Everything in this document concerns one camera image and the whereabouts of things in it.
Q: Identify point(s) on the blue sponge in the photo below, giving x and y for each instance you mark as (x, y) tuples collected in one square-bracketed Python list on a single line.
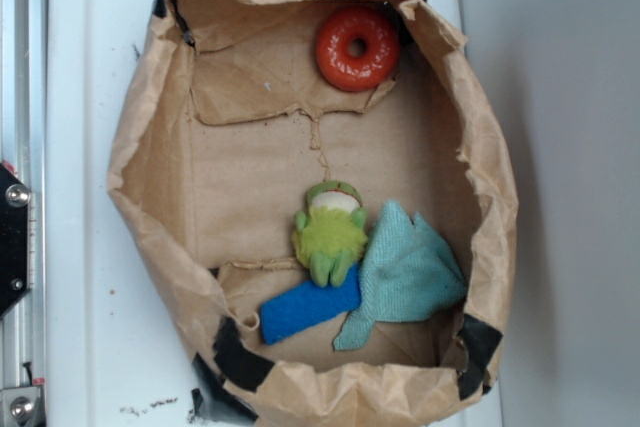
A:
[(306, 306)]

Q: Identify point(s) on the green plush frog toy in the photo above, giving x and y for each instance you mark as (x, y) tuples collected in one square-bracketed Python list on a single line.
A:
[(329, 236)]

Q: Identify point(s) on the brown paper bag bin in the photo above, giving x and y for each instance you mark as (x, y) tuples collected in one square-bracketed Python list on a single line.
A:
[(236, 108)]

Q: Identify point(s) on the teal microfiber cloth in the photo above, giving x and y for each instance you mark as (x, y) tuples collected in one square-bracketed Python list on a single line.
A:
[(408, 273)]

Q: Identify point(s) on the black metal bracket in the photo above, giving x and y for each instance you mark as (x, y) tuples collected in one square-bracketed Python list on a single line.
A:
[(14, 240)]

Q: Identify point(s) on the aluminium frame rail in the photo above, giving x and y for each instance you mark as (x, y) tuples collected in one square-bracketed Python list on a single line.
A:
[(23, 113)]

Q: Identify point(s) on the silver corner bracket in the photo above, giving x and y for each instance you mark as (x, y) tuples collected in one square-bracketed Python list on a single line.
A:
[(22, 407)]

